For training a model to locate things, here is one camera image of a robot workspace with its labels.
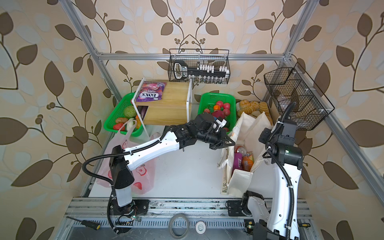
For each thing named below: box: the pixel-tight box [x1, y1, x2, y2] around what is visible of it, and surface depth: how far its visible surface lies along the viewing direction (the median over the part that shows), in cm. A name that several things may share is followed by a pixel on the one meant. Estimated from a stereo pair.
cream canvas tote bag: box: [217, 111, 274, 198], surface depth 72 cm
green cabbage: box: [124, 105, 137, 118], surface depth 107 cm
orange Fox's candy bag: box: [242, 152, 254, 172], surface depth 80 cm
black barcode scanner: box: [173, 60, 189, 80], surface depth 85 cm
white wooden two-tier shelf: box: [131, 77, 193, 138], surface depth 81 cm
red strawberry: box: [113, 123, 126, 131], surface depth 101 cm
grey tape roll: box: [168, 213, 190, 240], surface depth 72 cm
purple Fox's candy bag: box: [136, 81, 167, 102], surface depth 81 cm
